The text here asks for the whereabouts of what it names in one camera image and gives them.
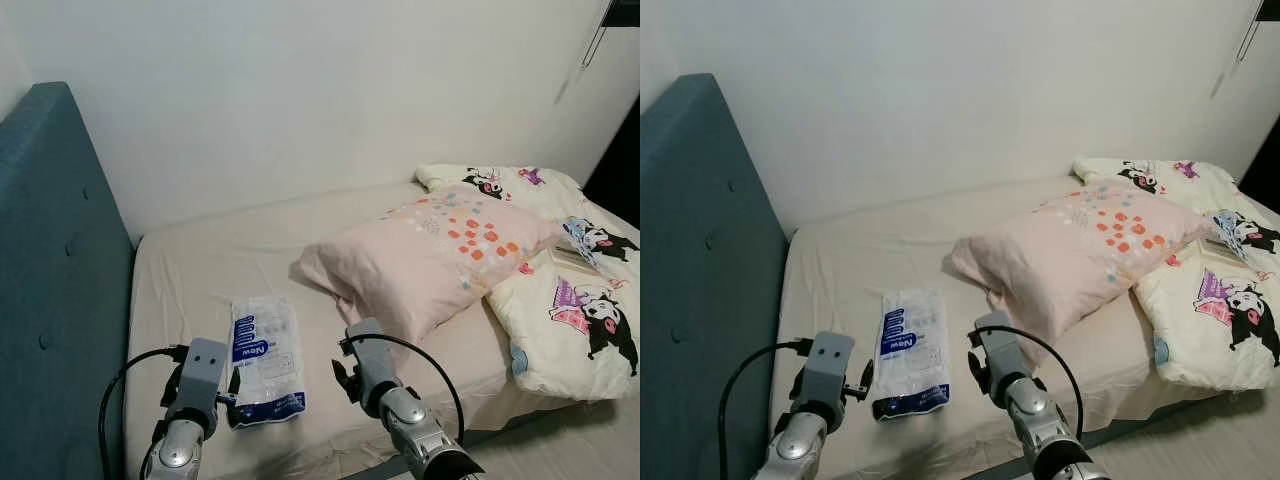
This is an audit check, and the black wardrobe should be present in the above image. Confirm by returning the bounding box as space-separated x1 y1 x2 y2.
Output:
583 95 641 231
1238 115 1280 206

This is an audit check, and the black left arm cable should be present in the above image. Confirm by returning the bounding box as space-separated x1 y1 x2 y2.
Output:
98 345 191 480
718 340 813 480

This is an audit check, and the open blue patterned booklet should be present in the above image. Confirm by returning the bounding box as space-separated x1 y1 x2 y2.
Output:
553 215 606 276
1203 208 1251 263

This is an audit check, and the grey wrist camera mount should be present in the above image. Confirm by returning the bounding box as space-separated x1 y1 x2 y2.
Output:
975 310 1021 379
345 318 398 386
805 332 856 406
178 338 229 411

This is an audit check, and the teal upholstered headboard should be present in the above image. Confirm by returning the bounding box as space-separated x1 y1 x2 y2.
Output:
0 82 136 480
640 73 791 480

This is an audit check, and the clear blue plastic pack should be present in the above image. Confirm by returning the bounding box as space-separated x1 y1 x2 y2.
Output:
872 288 953 421
228 296 308 429

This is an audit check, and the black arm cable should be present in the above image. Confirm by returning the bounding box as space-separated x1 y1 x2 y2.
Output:
718 340 813 480
340 333 466 446
968 325 1086 441
98 345 191 480

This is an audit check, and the pink dotted pillow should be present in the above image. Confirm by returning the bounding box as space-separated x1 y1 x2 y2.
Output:
290 185 566 346
945 178 1216 341

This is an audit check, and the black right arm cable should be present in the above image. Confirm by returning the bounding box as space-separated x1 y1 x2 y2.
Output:
968 325 1086 441
340 333 466 446

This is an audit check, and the mattress with beige sheet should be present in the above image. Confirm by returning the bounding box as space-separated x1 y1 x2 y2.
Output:
770 172 1280 479
122 178 641 479

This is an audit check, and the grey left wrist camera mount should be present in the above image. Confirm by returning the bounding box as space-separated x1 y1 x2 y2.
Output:
805 332 856 406
178 338 229 411

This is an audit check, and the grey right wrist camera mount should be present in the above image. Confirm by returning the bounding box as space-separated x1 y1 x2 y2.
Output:
975 310 1021 379
345 318 398 386

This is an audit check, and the cream cartoon print blanket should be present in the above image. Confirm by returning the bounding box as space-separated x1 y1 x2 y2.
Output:
1072 157 1280 393
415 163 641 403

